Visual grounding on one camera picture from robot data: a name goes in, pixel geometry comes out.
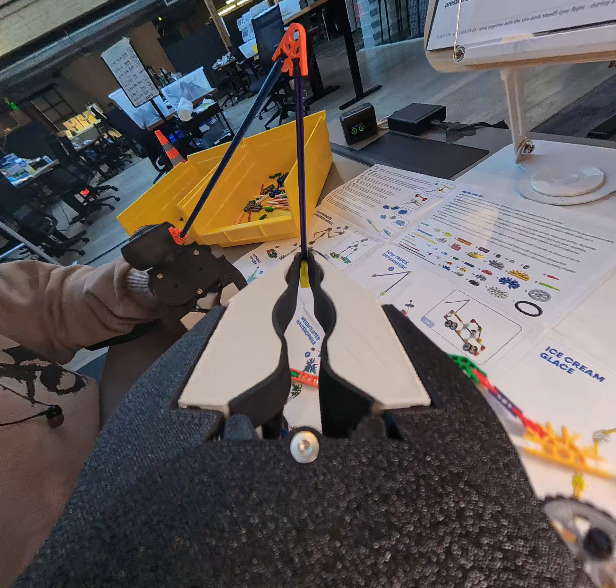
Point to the grey desk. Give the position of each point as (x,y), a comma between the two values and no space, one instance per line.
(135,376)

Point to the person's left forearm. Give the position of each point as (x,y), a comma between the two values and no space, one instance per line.
(67,304)

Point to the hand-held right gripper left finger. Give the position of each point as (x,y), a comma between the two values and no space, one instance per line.
(231,357)

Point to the orange traffic cone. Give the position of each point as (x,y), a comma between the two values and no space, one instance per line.
(171,150)

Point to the wooden document stand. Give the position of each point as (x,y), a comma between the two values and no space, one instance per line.
(520,1)

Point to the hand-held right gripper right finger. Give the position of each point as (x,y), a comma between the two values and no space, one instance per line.
(380,357)

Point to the white instruction sheet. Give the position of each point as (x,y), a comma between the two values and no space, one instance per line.
(481,261)

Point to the black power adapter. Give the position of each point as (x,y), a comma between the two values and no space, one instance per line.
(417,118)

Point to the black toy wheel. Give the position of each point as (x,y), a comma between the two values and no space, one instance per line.
(582,540)

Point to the pile of toy rods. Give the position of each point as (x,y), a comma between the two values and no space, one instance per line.
(265,203)

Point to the whiteboard sign on stand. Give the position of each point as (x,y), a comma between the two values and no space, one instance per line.
(130,73)

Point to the yellow plastic bin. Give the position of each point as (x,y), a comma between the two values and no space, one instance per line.
(149,203)
(217,212)

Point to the black desk mat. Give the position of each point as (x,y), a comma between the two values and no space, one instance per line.
(414,153)

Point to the blue rods with orange connector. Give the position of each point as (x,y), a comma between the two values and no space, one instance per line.
(300,164)

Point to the small black display box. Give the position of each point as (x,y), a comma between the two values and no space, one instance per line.
(358,124)

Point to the black office chair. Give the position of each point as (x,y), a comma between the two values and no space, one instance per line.
(269,30)
(91,164)
(34,222)

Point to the white plastic cover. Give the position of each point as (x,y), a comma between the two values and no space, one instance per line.
(183,92)

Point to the colourful rod and connector model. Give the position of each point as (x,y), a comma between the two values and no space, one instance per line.
(568,444)

